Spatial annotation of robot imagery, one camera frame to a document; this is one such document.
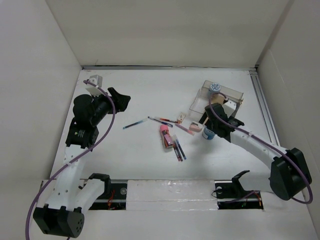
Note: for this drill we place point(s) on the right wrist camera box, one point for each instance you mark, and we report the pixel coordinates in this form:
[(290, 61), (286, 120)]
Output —
[(229, 107)]

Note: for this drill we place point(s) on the blue ballpoint pen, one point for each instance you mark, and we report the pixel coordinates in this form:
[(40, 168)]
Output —
[(161, 122)]

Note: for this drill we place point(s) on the teal blue pen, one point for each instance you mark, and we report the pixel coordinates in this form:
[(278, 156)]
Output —
[(135, 123)]

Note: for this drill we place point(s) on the aluminium rail right side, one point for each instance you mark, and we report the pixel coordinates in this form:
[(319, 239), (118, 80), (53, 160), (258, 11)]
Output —
[(272, 134)]

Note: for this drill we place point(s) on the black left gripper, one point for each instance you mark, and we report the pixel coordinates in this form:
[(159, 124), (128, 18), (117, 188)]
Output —
[(120, 100)]

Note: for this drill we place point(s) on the red gel pen orange tip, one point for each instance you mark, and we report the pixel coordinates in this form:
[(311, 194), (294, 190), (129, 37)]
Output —
[(169, 120)]

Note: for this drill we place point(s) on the pink pen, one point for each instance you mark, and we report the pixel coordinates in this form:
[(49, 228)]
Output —
[(184, 129)]

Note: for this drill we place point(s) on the clear acrylic desk organizer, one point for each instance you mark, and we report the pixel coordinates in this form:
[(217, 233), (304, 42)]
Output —
[(197, 108)]

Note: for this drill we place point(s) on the blue jar with splash label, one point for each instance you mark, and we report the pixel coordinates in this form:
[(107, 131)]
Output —
[(214, 88)]

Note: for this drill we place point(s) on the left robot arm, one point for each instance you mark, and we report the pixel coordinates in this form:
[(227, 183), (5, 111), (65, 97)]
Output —
[(63, 214)]

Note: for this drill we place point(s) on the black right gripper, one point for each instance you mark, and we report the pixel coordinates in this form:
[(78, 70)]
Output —
[(208, 123)]

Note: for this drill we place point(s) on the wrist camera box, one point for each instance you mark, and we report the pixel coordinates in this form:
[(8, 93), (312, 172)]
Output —
[(229, 107), (96, 79)]

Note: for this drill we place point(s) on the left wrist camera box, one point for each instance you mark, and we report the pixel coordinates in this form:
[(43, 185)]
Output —
[(96, 79)]

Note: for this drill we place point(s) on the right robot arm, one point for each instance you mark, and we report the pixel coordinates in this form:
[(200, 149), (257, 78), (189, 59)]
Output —
[(153, 148)]

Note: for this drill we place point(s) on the dark blue gel pen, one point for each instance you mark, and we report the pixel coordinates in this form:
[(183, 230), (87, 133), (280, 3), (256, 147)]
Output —
[(180, 148)]

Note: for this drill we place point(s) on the aluminium rail back edge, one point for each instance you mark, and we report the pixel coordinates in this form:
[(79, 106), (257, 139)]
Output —
[(158, 67)]

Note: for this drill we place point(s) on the pink correction tape dispenser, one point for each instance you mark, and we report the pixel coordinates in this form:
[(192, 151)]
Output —
[(195, 127)]

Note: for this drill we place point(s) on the small white eraser box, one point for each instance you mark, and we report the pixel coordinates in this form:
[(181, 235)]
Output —
[(181, 117)]

